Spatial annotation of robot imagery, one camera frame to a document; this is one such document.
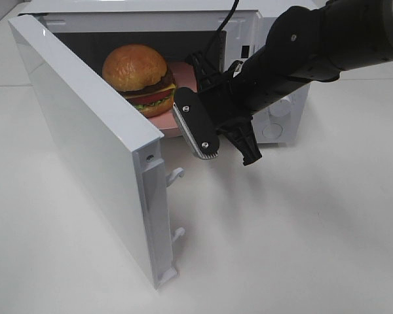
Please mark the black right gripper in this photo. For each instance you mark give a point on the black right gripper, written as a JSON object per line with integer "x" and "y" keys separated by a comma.
{"x": 231, "y": 101}

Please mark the pink round plate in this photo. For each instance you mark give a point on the pink round plate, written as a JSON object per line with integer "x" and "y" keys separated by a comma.
{"x": 185, "y": 77}

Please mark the toy hamburger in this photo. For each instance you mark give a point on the toy hamburger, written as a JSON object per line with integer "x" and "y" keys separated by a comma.
{"x": 142, "y": 76}

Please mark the round white door button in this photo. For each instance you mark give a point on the round white door button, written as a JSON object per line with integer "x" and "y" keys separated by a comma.
{"x": 272, "y": 131}

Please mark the white microwave door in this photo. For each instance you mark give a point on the white microwave door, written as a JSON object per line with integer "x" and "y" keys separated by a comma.
{"x": 112, "y": 149}

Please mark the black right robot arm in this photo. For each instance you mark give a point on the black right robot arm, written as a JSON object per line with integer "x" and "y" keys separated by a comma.
{"x": 302, "y": 46}

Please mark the lower white microwave knob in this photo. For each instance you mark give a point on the lower white microwave knob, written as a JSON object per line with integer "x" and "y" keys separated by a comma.
{"x": 281, "y": 108}

